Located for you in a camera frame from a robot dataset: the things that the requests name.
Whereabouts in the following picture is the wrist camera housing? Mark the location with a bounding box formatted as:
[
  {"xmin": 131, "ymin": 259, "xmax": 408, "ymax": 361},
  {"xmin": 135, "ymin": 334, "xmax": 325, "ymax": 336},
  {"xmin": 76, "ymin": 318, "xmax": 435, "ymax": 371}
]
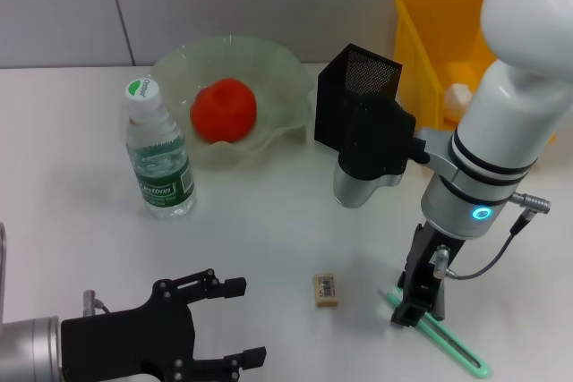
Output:
[
  {"xmin": 332, "ymin": 94, "xmax": 458, "ymax": 209},
  {"xmin": 0, "ymin": 222, "xmax": 8, "ymax": 325}
]

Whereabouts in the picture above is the yellow plastic bin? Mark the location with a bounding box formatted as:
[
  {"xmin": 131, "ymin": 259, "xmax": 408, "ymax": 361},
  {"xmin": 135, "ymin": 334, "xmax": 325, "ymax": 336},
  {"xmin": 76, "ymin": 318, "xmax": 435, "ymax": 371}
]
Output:
[{"xmin": 393, "ymin": 0, "xmax": 560, "ymax": 146}]

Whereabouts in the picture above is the white paper ball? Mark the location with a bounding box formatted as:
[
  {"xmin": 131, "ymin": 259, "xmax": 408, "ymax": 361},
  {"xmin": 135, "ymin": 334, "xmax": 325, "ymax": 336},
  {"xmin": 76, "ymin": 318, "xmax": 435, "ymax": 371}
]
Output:
[{"xmin": 442, "ymin": 81, "xmax": 475, "ymax": 123}]

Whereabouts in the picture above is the arm cable with connector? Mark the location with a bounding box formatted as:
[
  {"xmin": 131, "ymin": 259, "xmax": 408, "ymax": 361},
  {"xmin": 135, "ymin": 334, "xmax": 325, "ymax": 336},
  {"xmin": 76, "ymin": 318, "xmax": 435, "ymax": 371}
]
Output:
[
  {"xmin": 431, "ymin": 191, "xmax": 555, "ymax": 281},
  {"xmin": 81, "ymin": 288, "xmax": 112, "ymax": 319}
]

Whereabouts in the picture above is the mint green utility knife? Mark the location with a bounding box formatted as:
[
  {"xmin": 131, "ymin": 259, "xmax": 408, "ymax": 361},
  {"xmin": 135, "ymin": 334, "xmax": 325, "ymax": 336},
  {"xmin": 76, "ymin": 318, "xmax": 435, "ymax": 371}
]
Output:
[{"xmin": 379, "ymin": 288, "xmax": 492, "ymax": 379}]

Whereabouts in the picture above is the right wrist camera housing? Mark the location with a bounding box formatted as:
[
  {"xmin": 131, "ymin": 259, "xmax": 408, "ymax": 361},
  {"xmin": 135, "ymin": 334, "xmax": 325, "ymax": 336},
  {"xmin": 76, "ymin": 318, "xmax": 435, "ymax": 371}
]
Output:
[{"xmin": 332, "ymin": 94, "xmax": 458, "ymax": 209}]

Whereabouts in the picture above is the right arm cable with connector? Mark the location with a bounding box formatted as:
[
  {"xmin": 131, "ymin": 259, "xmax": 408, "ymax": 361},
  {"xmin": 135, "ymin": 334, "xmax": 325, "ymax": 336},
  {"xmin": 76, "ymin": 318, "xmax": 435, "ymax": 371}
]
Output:
[{"xmin": 431, "ymin": 191, "xmax": 555, "ymax": 281}]

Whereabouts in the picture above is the black mesh pen holder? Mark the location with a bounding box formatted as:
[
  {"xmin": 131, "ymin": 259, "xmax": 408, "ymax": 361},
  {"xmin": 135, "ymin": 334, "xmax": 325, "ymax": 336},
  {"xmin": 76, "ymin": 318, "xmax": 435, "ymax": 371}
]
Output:
[{"xmin": 313, "ymin": 43, "xmax": 403, "ymax": 153}]

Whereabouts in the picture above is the clear green-label water bottle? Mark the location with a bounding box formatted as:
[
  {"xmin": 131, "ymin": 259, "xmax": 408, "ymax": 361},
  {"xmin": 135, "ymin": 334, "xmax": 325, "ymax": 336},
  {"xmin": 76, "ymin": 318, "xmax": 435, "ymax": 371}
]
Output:
[{"xmin": 123, "ymin": 77, "xmax": 198, "ymax": 221}]

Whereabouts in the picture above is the beige eraser with barcode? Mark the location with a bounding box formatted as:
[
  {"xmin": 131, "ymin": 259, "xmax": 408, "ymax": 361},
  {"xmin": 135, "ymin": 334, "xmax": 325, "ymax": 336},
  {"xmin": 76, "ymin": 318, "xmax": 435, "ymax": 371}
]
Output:
[{"xmin": 312, "ymin": 272, "xmax": 340, "ymax": 310}]

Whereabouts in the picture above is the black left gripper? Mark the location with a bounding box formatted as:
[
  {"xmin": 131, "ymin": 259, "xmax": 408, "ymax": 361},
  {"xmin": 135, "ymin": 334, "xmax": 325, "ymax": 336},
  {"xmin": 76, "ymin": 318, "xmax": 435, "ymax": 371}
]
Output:
[{"xmin": 60, "ymin": 267, "xmax": 269, "ymax": 382}]

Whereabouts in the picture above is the orange fruit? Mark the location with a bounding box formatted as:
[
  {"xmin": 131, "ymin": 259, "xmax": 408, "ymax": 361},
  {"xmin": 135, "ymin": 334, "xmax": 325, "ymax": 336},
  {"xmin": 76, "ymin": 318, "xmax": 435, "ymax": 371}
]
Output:
[{"xmin": 190, "ymin": 78, "xmax": 259, "ymax": 144}]

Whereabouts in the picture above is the pale green wavy glass plate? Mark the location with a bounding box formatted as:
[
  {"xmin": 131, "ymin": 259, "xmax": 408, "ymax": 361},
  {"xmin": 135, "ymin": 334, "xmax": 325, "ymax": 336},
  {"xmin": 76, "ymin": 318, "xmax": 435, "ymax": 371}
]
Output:
[{"xmin": 150, "ymin": 35, "xmax": 315, "ymax": 173}]

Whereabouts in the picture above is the left arm cable with connector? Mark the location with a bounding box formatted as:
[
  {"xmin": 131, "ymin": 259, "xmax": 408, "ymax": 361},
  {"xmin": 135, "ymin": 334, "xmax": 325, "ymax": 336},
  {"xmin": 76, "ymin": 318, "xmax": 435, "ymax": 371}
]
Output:
[{"xmin": 81, "ymin": 288, "xmax": 112, "ymax": 319}]

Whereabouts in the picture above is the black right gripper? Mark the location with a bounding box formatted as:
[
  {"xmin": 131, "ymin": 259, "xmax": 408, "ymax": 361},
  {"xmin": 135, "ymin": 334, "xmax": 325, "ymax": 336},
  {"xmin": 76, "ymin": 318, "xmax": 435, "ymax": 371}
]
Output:
[{"xmin": 390, "ymin": 220, "xmax": 467, "ymax": 328}]

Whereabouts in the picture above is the left wrist camera housing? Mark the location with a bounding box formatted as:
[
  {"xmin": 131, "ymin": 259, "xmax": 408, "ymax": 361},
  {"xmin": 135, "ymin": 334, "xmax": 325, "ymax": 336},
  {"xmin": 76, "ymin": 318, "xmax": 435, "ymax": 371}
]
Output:
[{"xmin": 0, "ymin": 222, "xmax": 8, "ymax": 325}]

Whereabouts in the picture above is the grey marker pen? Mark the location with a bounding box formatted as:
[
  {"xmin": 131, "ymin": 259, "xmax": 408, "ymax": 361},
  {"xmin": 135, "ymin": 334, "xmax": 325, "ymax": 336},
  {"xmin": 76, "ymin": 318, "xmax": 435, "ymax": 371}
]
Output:
[{"xmin": 432, "ymin": 281, "xmax": 448, "ymax": 322}]

